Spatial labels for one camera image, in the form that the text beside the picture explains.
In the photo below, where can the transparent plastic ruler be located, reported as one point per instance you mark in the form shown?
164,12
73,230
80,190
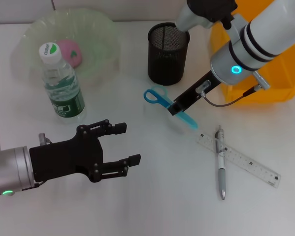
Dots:
258,167

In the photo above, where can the clear green-label water bottle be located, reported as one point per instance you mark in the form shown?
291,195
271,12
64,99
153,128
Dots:
63,91

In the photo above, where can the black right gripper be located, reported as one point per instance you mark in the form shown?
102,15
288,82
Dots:
199,89

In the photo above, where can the green glass fruit plate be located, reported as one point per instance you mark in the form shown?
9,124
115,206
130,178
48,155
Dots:
95,37

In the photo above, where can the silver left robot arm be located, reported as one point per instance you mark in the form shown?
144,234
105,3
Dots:
11,169

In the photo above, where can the white grey ballpoint pen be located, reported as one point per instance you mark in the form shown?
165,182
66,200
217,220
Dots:
222,177

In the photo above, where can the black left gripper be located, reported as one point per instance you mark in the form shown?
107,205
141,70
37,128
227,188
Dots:
63,158

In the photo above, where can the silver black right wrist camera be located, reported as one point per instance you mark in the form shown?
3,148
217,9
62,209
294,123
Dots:
206,9

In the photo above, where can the pink toy peach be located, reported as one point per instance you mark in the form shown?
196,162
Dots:
72,54

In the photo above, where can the black mesh pen holder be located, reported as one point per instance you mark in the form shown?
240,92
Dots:
167,66

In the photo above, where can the blue plastic scissors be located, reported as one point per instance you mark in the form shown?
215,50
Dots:
187,119

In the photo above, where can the yellow plastic bin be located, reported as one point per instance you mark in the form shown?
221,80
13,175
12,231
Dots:
280,83

